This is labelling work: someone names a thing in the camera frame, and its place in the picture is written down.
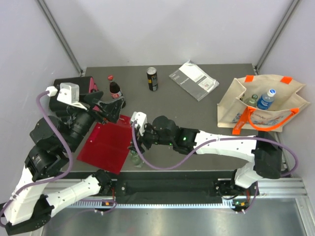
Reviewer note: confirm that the white booklet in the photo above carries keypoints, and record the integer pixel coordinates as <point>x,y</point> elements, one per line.
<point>194,80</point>

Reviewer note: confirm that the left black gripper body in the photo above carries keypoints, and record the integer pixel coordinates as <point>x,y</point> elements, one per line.
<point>81,122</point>

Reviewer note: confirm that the black pink case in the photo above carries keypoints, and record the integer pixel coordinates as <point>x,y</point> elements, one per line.
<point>86,85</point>

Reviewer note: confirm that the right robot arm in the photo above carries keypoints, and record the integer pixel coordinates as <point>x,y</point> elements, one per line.
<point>263,155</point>

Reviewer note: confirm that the red folder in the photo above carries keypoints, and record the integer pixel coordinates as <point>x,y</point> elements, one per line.
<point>107,146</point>

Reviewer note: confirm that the right aluminium frame post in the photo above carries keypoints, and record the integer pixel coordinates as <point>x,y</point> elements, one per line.
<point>293,5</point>

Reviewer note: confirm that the black yellow drink can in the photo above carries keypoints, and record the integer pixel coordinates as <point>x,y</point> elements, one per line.
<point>152,78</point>

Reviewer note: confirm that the slotted cable duct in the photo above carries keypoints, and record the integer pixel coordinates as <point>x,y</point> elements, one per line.
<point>223,203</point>

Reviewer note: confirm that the left aluminium frame post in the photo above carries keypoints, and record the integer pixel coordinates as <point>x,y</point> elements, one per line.
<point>59,35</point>

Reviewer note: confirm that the canvas bag orange handles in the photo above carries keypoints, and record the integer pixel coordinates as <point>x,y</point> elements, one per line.
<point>234,113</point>

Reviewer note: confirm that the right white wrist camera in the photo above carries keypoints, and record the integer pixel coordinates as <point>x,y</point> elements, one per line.
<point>141,119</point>

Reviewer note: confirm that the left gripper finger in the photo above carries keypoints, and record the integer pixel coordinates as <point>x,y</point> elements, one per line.
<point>92,98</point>
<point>111,110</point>

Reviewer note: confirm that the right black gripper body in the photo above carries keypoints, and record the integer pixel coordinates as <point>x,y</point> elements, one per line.
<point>150,137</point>

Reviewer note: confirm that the clear glass bottle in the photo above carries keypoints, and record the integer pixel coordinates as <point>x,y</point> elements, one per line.
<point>135,159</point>
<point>252,101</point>

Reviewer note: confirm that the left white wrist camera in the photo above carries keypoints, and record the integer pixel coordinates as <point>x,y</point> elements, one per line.
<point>68,93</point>

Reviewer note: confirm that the cola glass bottle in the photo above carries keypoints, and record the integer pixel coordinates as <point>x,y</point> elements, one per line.
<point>115,89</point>

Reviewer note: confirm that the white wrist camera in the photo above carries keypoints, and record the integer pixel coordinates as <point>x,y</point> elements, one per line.
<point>141,119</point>
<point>68,93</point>

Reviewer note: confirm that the blue label water bottle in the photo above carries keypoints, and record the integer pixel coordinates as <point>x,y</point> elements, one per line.
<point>266,100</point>

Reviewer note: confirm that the aluminium frame post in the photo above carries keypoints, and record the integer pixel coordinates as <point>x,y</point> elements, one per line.
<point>59,35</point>
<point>293,5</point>

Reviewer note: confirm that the black mounting base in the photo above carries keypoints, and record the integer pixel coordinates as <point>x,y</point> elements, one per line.
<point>171,187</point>

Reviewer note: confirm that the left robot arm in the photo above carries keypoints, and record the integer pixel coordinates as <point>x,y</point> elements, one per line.
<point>55,140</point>

